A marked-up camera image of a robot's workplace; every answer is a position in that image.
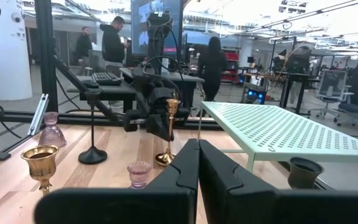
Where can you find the short dark goblet candle holder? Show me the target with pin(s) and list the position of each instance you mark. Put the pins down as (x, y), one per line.
(303, 177)

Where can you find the short gold goblet candle holder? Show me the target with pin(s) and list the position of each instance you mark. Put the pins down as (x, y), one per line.
(41, 168)

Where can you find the black aluminium frame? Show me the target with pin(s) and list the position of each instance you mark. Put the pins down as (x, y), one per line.
(46, 62)

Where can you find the black computer mouse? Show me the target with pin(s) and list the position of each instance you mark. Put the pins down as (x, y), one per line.
(90, 84)

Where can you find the computer with blue lights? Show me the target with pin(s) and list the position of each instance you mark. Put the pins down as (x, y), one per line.
(256, 95)

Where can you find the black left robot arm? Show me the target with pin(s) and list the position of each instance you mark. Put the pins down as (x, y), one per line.
(158, 37)

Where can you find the person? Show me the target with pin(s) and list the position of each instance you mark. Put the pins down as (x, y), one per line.
(83, 46)
(112, 43)
(212, 68)

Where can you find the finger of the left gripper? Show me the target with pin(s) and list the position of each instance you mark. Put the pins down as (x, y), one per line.
(153, 126)
(165, 126)

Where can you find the dark grey desk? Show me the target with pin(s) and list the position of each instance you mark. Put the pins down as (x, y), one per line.
(116, 90)

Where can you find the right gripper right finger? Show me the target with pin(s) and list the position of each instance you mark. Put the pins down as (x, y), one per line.
(228, 202)

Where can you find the red tool cabinet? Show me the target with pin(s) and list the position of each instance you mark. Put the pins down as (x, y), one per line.
(232, 57)

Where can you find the white mesh office chair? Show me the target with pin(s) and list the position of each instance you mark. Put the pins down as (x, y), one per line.
(331, 84)

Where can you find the pink ribbed glass candle holder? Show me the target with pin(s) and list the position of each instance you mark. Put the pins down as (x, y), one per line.
(52, 133)
(139, 174)

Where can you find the computer monitor blue screen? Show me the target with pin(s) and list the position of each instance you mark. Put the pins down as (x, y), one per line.
(139, 31)

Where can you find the black keyboard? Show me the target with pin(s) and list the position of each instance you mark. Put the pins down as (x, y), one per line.
(105, 78)

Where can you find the green perforated metal shelf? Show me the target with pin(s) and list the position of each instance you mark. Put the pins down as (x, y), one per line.
(275, 130)

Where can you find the white building pillar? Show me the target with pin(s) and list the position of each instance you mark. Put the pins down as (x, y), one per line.
(10, 62)

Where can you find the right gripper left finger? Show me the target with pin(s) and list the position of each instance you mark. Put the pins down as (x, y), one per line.
(166, 205)

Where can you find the slim gold candlestick holder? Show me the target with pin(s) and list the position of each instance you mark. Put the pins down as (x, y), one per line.
(165, 158)

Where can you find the grey office chair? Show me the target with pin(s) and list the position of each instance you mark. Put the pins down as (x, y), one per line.
(353, 107)

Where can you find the slim black candlestick holder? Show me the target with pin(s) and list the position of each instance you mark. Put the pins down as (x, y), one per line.
(92, 155)

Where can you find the silver aluminium bar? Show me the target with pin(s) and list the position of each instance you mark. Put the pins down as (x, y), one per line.
(38, 115)

